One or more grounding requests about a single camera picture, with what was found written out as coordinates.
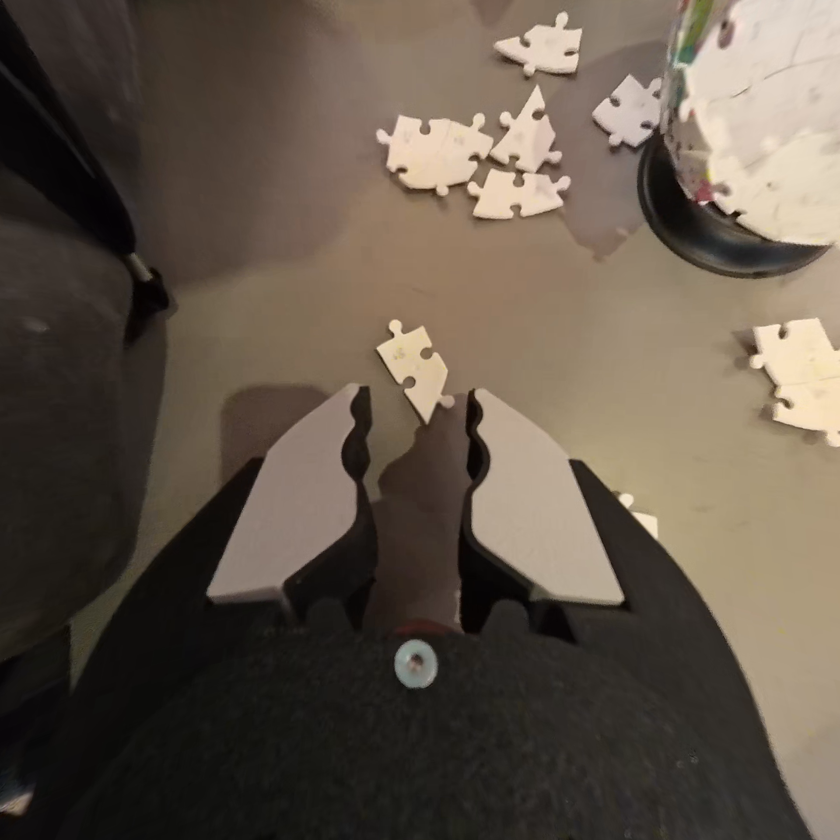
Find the white puzzle piece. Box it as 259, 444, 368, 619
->
493, 12, 584, 78
375, 319, 455, 424
617, 492, 659, 539
592, 73, 664, 148

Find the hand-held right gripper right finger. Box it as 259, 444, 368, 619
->
458, 387, 626, 634

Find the person's dark clothing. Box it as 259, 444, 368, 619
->
0, 0, 173, 664

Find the black ball stand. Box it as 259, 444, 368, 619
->
638, 141, 834, 280

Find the colourful 3D puzzle ball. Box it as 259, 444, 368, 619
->
659, 0, 840, 247

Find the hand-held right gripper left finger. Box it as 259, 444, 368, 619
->
206, 384, 379, 627

